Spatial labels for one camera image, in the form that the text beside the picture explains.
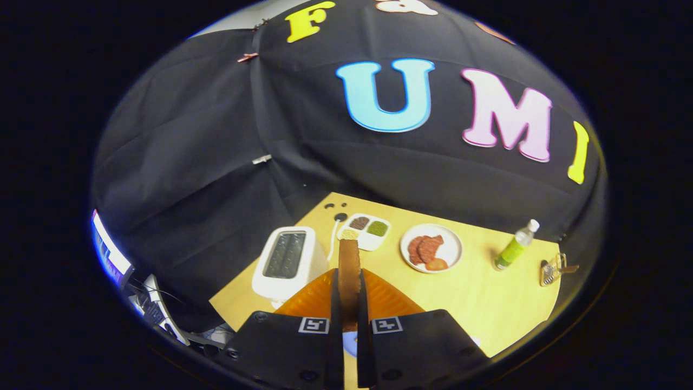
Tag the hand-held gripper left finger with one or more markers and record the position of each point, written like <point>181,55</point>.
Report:
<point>335,303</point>

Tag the toasted bread slice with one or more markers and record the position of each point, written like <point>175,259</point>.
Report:
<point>349,276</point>

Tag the white divided grain dish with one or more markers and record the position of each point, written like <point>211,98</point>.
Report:
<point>373,241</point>

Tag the silver clip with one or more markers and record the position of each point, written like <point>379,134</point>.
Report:
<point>262,159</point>

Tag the red tomato slice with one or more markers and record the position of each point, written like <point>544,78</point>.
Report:
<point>436,265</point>

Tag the black backdrop cloth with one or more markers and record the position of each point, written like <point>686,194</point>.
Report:
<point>216,135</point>

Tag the brown meat patty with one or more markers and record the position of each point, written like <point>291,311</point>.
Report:
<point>414,252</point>
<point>431,248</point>

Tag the computer monitor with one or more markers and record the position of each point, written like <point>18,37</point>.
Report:
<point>111,254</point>

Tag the green label drink bottle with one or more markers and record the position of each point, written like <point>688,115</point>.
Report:
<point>511,252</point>

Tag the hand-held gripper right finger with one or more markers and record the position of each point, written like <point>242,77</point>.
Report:
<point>361,303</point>

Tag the blue round plate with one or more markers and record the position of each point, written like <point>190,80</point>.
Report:
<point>350,344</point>

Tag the white toaster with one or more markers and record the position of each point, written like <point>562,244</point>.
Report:
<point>311,260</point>

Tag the white round plate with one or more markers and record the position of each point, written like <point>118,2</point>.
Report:
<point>449,246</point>

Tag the copper clip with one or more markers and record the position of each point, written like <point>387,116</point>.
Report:
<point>248,57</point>

